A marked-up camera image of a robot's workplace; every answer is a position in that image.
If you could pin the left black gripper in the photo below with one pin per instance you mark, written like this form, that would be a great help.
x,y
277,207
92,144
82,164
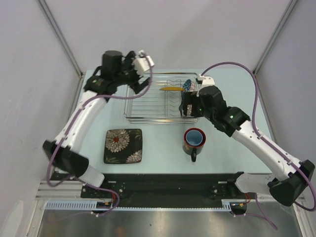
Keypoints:
x,y
127,62

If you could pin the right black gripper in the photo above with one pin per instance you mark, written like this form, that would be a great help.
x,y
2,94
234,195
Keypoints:
x,y
189,98

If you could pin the metal wire dish rack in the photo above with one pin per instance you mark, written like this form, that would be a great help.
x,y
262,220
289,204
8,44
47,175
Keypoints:
x,y
161,106

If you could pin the blue patterned bowl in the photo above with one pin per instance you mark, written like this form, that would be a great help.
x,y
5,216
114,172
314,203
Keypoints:
x,y
188,85

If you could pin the yellow round patterned plate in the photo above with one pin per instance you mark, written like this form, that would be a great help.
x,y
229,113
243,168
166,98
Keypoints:
x,y
170,88

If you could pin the brown patterned white bowl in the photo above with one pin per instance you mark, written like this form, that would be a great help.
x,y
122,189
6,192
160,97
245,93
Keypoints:
x,y
189,110

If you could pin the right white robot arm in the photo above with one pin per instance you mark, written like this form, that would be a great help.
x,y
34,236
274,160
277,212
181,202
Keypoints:
x,y
289,175

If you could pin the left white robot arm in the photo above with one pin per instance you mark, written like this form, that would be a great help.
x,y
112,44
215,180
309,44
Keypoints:
x,y
63,151

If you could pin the black mug red rim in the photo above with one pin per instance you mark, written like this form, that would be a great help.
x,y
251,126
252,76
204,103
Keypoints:
x,y
193,151

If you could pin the black square floral plate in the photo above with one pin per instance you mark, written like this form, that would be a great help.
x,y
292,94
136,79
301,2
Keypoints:
x,y
123,146

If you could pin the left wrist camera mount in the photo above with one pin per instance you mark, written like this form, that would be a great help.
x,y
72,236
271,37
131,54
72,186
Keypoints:
x,y
141,64

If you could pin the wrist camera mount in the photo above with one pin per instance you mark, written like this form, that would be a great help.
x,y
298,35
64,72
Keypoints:
x,y
141,64
204,81

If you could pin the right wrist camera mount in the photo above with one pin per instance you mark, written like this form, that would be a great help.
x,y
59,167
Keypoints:
x,y
204,81

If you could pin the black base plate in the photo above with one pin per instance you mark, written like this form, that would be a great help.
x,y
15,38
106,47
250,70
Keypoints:
x,y
171,181

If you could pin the white slotted cable duct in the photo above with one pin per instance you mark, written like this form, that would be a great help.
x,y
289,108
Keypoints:
x,y
105,205

